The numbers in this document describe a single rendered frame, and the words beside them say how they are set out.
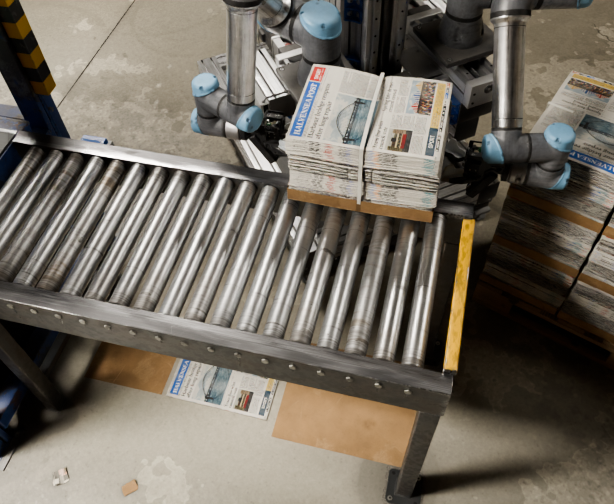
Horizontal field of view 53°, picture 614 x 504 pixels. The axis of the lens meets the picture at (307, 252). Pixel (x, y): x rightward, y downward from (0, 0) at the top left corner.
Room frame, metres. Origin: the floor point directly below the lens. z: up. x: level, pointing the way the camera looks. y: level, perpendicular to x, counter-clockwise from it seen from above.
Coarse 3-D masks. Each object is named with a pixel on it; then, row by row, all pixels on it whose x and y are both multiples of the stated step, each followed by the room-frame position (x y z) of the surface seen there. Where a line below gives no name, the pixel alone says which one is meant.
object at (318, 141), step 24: (312, 72) 1.33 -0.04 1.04; (336, 72) 1.32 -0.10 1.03; (360, 72) 1.32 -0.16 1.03; (312, 96) 1.23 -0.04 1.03; (336, 96) 1.23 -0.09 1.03; (360, 96) 1.23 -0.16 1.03; (312, 120) 1.15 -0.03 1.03; (336, 120) 1.14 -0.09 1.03; (288, 144) 1.09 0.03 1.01; (312, 144) 1.07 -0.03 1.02; (336, 144) 1.06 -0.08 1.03; (312, 168) 1.08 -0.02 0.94; (336, 168) 1.06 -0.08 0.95; (312, 192) 1.08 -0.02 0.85; (336, 192) 1.06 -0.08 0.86
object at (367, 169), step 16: (384, 80) 1.29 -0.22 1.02; (368, 96) 1.23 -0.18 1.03; (384, 96) 1.23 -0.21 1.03; (368, 112) 1.17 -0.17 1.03; (352, 144) 1.06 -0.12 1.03; (368, 144) 1.06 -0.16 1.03; (352, 160) 1.05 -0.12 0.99; (368, 160) 1.04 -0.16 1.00; (352, 176) 1.05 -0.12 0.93; (368, 176) 1.04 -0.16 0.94; (352, 192) 1.05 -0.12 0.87; (368, 192) 1.04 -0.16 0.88
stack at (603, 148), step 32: (576, 96) 1.42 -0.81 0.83; (608, 96) 1.41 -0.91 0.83; (544, 128) 1.29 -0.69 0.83; (576, 128) 1.28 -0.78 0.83; (608, 128) 1.28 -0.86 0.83; (576, 160) 1.16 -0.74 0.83; (608, 160) 1.15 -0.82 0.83; (544, 192) 1.19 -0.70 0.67; (576, 192) 1.14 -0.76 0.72; (608, 192) 1.09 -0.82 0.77; (512, 224) 1.21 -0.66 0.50; (544, 224) 1.16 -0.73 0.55; (576, 224) 1.12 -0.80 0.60; (608, 224) 1.07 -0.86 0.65; (512, 256) 1.20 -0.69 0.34; (576, 256) 1.09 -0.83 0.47; (608, 256) 1.04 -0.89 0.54; (480, 288) 1.23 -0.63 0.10; (544, 288) 1.12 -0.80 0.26; (576, 288) 1.06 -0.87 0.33; (608, 320) 0.98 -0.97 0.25
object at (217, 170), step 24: (24, 144) 1.38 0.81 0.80; (48, 144) 1.37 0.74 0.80; (72, 144) 1.36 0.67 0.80; (96, 144) 1.36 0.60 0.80; (168, 168) 1.25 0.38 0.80; (192, 168) 1.24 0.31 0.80; (216, 168) 1.23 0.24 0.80; (240, 168) 1.23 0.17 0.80; (456, 216) 1.02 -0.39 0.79; (456, 240) 1.01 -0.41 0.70
